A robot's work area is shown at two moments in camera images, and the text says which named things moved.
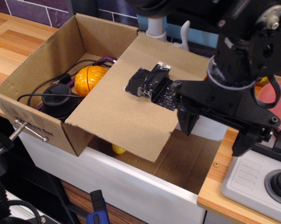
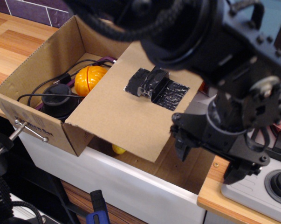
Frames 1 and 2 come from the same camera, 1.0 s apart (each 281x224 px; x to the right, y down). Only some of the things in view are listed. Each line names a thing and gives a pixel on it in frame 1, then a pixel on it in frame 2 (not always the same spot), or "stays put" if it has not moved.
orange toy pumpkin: (87, 78) stays put
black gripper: (243, 109) to (247, 146)
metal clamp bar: (22, 126) stays put
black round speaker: (58, 101) stays put
